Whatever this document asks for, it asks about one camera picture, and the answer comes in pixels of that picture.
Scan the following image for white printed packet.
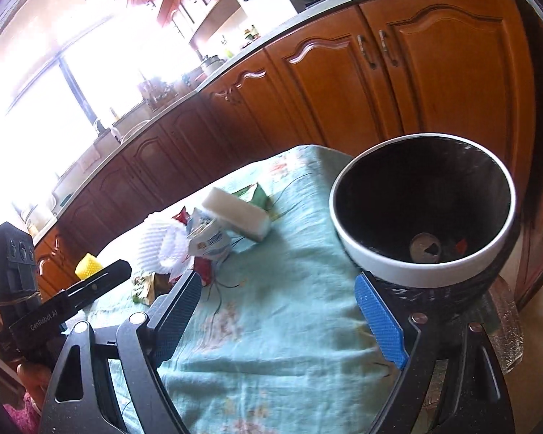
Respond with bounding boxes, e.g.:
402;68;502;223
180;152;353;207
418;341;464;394
185;208;231;263

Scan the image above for person's left forearm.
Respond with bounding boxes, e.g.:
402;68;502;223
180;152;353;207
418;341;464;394
0;391;43;434

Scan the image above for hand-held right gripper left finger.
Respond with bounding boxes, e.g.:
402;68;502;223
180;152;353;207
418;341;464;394
38;269;204;434

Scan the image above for person's left hand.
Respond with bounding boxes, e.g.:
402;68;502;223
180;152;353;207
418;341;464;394
16;362;51;410

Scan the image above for white sponge block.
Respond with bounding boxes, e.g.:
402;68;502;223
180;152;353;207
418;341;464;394
200;186;272;241

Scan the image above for light green floral tablecloth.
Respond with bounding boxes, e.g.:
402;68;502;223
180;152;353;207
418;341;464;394
79;145;405;434

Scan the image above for gold wrapper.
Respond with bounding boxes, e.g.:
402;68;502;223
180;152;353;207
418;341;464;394
133;271;177;306

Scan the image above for green carton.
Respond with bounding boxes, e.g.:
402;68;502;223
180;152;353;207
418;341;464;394
233;182;272;211

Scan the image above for metal cabinet door handle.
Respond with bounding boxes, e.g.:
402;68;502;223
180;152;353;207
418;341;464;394
357;35;376;69
379;31;399;66

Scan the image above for white rimmed trash bin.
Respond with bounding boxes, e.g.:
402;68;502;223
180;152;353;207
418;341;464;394
329;133;519;326

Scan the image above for wooden lower kitchen cabinets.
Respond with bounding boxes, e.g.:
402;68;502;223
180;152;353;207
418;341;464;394
31;0;543;290

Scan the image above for bright window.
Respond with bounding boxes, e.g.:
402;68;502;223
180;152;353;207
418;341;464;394
0;9;200;191

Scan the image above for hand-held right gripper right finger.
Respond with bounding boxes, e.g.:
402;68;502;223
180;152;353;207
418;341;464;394
354;275;517;434

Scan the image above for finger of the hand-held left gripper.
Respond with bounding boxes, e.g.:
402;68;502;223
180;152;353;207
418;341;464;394
61;260;132;312

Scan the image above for red wrapper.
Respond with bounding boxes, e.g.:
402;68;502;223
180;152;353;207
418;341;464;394
172;208;215;286

